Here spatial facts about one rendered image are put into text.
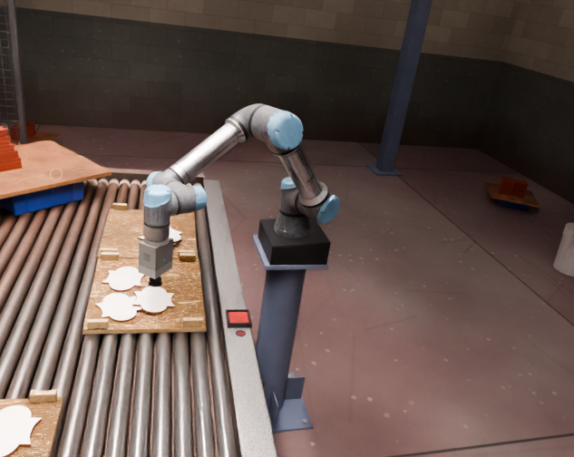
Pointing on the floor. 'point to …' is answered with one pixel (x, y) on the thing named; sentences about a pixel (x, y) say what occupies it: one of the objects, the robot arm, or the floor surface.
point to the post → (402, 88)
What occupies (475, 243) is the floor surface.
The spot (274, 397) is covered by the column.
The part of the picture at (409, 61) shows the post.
